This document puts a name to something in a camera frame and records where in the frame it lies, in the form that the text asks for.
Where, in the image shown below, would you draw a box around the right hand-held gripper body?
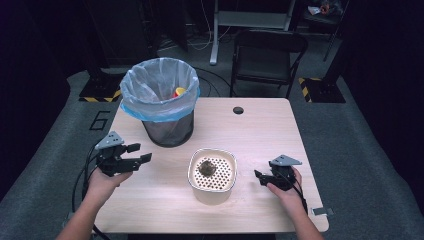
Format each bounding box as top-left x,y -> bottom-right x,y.
269,154 -> 303,192

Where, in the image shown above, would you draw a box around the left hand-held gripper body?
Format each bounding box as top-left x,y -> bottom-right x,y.
94,130 -> 136,178

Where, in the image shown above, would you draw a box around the black mesh trash bin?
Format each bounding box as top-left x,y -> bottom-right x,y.
141,109 -> 195,149

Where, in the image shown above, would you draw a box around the white strainer container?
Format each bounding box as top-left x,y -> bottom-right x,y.
187,148 -> 239,205

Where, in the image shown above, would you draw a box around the pale blue bin liner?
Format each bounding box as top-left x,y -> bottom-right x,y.
119,57 -> 201,123

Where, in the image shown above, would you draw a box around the red chips can yellow lid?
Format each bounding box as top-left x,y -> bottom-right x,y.
171,86 -> 187,100

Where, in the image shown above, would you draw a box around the person's right hand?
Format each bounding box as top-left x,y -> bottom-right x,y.
266,167 -> 306,214

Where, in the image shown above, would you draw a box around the person's left hand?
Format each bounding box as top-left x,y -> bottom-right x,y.
87,166 -> 134,204

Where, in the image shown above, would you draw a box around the hazard-striped black stand base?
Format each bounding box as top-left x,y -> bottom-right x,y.
298,77 -> 347,104
78,71 -> 122,103

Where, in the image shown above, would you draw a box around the black cabinet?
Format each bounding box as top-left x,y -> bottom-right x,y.
83,0 -> 160,68

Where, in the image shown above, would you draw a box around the black folding chair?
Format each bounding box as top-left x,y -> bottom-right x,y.
229,29 -> 309,100

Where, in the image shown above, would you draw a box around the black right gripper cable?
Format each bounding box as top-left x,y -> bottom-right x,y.
279,169 -> 310,215

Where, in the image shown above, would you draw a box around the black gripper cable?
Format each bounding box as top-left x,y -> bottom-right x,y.
279,169 -> 310,215
71,144 -> 112,240

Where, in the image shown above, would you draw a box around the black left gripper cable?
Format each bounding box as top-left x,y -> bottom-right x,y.
71,144 -> 112,240

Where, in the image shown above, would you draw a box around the black floor cables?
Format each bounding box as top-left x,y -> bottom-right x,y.
193,66 -> 235,98

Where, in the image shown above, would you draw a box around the white floor cables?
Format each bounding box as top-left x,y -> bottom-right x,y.
186,0 -> 232,52

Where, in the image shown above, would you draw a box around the white desk frame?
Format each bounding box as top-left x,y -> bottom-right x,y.
209,0 -> 296,66

